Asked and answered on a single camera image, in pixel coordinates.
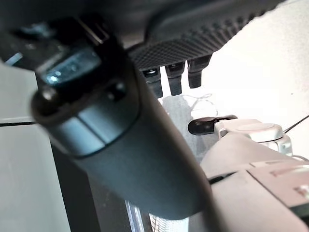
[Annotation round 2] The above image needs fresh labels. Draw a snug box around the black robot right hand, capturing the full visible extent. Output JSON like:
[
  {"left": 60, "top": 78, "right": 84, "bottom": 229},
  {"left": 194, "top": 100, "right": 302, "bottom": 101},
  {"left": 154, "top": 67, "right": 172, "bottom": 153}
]
[{"left": 0, "top": 0, "right": 285, "bottom": 221}]

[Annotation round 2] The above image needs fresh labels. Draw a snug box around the black robot right foot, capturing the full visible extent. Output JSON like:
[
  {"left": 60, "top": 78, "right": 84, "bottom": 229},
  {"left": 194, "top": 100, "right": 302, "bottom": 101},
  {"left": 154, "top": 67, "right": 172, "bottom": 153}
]
[{"left": 187, "top": 115, "right": 239, "bottom": 136}]

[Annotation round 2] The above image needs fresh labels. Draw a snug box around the thin black leg cable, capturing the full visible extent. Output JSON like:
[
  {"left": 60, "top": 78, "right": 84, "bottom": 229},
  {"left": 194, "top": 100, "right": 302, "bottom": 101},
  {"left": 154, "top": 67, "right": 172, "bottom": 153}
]
[{"left": 282, "top": 115, "right": 309, "bottom": 134}]

